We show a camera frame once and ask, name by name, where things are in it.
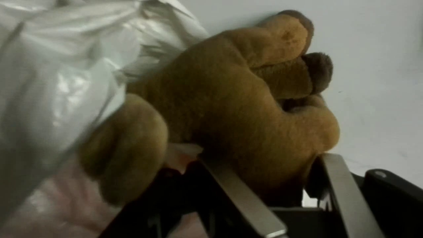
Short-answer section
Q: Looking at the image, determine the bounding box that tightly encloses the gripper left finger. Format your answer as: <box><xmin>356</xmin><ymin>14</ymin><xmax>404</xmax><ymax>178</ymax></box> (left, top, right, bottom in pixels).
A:
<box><xmin>196</xmin><ymin>156</ymin><xmax>289</xmax><ymax>238</ymax></box>

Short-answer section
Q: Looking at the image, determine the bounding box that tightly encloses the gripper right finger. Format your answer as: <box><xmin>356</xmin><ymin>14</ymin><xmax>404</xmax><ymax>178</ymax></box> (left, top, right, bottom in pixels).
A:
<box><xmin>314</xmin><ymin>152</ymin><xmax>385</xmax><ymax>238</ymax></box>

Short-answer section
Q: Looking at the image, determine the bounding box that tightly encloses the brown plush toy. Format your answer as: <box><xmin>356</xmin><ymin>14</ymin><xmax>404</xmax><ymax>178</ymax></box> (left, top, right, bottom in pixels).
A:
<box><xmin>77</xmin><ymin>10</ymin><xmax>341</xmax><ymax>209</ymax></box>

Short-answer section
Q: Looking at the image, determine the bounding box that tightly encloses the white plastic bag orange print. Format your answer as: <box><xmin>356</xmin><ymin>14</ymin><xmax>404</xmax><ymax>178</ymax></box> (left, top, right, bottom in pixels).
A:
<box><xmin>0</xmin><ymin>0</ymin><xmax>210</xmax><ymax>238</ymax></box>

